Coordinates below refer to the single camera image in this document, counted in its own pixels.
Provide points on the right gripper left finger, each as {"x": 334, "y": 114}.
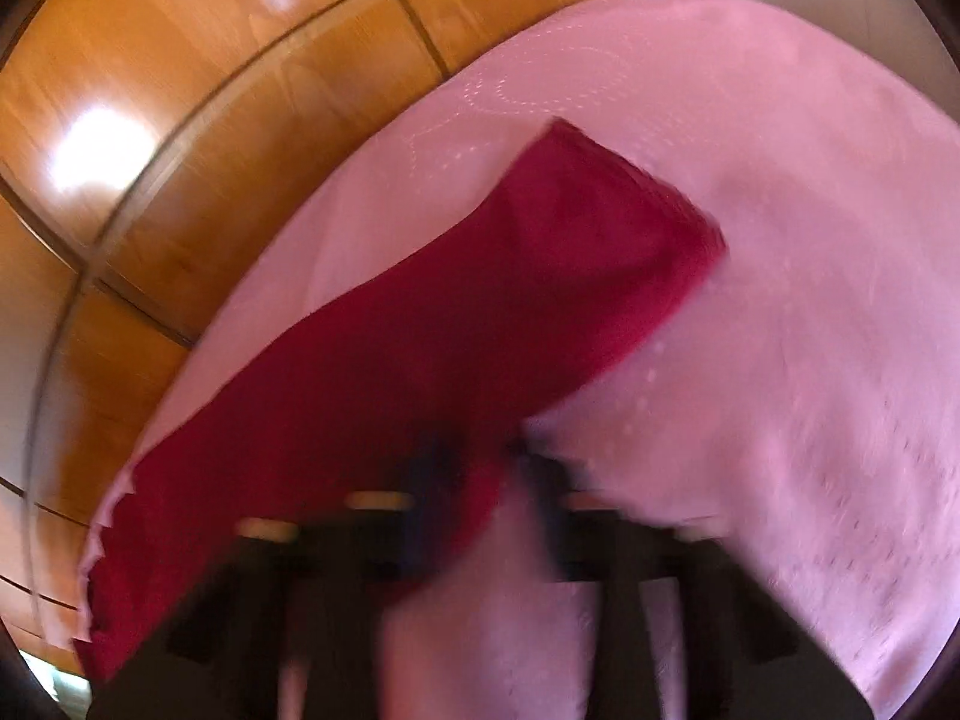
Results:
{"x": 305, "y": 598}

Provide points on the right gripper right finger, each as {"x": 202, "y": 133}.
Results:
{"x": 682, "y": 630}

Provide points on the dark red sweater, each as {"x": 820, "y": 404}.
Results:
{"x": 573, "y": 259}

